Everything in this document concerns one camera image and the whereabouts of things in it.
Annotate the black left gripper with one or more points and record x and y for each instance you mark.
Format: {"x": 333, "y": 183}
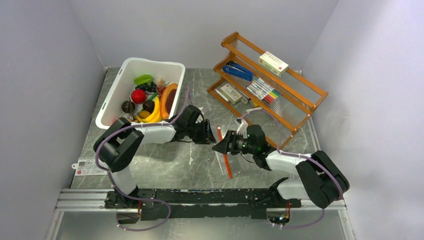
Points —
{"x": 204, "y": 138}

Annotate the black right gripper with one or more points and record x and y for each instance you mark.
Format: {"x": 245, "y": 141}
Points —
{"x": 230, "y": 139}

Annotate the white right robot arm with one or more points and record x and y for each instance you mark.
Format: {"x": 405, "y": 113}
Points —
{"x": 319, "y": 179}

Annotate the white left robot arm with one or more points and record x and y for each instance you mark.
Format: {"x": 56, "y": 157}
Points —
{"x": 116, "y": 148}

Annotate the white pen on shelf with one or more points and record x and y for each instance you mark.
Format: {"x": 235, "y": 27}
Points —
{"x": 253, "y": 109}

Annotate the white green box lower shelf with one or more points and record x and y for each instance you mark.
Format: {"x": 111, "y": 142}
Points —
{"x": 233, "y": 95}

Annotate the yellow banana bunch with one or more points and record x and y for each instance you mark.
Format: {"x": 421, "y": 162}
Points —
{"x": 155, "y": 116}

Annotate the orange wooden shelf rack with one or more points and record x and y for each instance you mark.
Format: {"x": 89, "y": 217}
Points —
{"x": 261, "y": 77}

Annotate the coloured marker pen set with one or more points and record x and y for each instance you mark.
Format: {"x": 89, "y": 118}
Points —
{"x": 263, "y": 91}

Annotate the blue stapler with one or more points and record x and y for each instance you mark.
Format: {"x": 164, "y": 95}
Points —
{"x": 237, "y": 70}

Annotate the white plastic bin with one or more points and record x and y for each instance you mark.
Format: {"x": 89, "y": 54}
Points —
{"x": 123, "y": 86}

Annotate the garlic bulb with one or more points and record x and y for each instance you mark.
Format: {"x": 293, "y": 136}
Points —
{"x": 160, "y": 83}

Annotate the black grape bunch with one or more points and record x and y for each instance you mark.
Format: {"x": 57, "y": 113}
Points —
{"x": 147, "y": 87}

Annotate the red apple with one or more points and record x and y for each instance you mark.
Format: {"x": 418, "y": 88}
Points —
{"x": 138, "y": 96}

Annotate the green lime slice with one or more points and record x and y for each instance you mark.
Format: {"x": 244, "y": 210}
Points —
{"x": 144, "y": 79}

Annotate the dark mangosteen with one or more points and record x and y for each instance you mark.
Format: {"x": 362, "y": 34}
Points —
{"x": 128, "y": 107}

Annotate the white red box top shelf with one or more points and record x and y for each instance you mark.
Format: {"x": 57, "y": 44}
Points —
{"x": 273, "y": 63}

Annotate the white label card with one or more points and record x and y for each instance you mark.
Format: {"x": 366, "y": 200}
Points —
{"x": 87, "y": 167}

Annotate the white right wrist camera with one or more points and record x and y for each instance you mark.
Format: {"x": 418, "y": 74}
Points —
{"x": 242, "y": 127}

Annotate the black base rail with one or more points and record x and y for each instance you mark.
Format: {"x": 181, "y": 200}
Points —
{"x": 156, "y": 204}

